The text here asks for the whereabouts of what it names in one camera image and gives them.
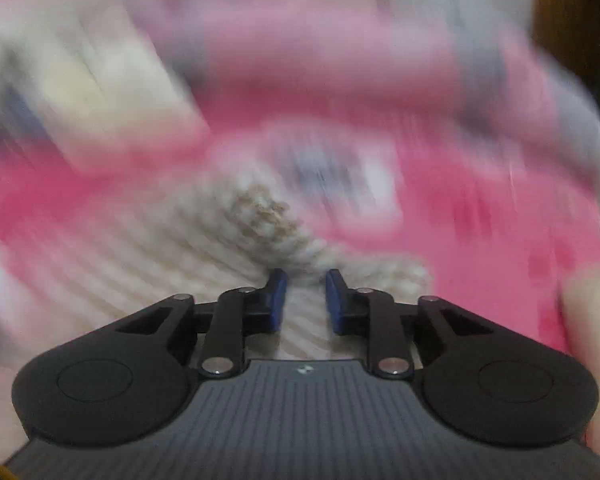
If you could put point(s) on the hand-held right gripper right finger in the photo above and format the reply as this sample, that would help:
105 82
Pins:
336 305

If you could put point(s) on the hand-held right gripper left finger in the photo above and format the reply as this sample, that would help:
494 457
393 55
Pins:
279 300

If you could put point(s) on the beige checked knit sweater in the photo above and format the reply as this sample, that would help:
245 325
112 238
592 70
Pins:
190 255

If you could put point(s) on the pink floral bed blanket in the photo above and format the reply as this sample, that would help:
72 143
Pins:
480 240

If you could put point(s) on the pink grey floral quilt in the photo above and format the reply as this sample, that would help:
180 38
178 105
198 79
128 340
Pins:
355 65

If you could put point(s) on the folded beige garment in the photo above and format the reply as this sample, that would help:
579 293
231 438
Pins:
595 350

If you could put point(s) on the cream fleece garment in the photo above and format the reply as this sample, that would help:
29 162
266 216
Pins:
100 85

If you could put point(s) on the brown wooden door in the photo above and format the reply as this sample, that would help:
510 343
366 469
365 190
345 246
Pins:
575 25

